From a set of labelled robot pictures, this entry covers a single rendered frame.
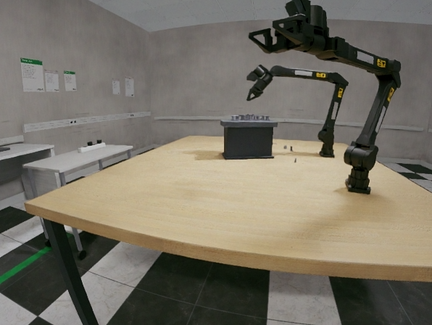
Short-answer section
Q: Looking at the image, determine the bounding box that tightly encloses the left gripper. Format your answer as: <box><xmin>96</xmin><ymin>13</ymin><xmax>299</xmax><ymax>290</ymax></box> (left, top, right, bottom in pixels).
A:
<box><xmin>249</xmin><ymin>14</ymin><xmax>313</xmax><ymax>54</ymax></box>

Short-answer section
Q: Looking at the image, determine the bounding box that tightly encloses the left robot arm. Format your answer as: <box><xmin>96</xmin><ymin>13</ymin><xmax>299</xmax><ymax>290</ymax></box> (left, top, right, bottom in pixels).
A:
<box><xmin>285</xmin><ymin>0</ymin><xmax>401</xmax><ymax>194</ymax></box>

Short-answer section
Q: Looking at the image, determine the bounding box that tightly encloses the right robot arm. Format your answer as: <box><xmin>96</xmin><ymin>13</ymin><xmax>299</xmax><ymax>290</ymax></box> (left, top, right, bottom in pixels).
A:
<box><xmin>246</xmin><ymin>65</ymin><xmax>349</xmax><ymax>158</ymax></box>

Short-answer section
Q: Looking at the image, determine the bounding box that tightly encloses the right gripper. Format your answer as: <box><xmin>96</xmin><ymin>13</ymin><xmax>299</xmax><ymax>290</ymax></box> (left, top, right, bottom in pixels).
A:
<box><xmin>246</xmin><ymin>82</ymin><xmax>267</xmax><ymax>101</ymax></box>

